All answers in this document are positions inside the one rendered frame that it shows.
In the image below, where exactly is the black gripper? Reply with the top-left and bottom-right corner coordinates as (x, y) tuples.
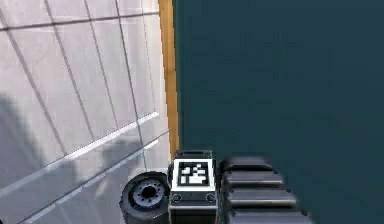
(119, 170), (172, 224)

